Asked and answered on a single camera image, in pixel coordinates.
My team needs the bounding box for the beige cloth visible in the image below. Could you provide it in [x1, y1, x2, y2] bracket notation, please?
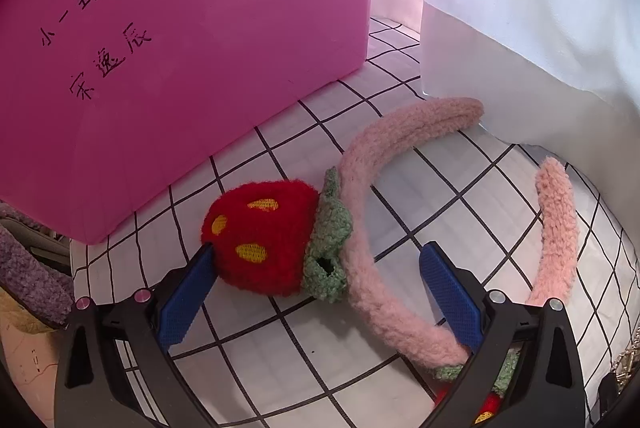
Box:
[0, 293, 68, 414]

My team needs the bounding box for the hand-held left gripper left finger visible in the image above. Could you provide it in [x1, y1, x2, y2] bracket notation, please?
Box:
[54, 244, 221, 428]

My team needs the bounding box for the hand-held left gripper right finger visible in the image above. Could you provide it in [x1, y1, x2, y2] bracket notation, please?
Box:
[419, 242, 587, 428]

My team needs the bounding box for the purple fuzzy cloth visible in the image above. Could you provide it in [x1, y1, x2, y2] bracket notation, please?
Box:
[0, 202, 76, 330]

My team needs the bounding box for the white curtain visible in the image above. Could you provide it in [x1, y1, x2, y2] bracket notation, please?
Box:
[371, 0, 640, 191]

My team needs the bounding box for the pink plastic basin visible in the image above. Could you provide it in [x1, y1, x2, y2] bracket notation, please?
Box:
[0, 0, 376, 245]

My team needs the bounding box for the metal chain necklace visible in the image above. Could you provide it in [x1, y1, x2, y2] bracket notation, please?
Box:
[606, 327, 640, 391]

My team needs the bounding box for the pink strawberry plush headband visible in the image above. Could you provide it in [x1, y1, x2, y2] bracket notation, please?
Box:
[200, 96, 582, 425]

